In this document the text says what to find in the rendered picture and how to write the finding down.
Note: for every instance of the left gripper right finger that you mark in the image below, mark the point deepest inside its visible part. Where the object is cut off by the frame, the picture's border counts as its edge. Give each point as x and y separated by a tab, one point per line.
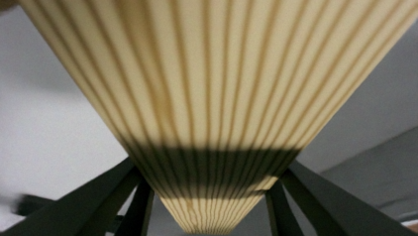
331	210

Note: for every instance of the grey panel wall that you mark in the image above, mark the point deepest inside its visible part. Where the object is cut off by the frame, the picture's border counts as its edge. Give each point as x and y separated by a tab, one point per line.
382	175

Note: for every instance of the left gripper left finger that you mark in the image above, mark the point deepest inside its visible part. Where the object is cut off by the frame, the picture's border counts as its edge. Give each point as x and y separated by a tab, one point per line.
89	209

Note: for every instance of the long pale wooden board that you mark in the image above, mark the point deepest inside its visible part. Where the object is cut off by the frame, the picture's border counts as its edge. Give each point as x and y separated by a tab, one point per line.
213	100

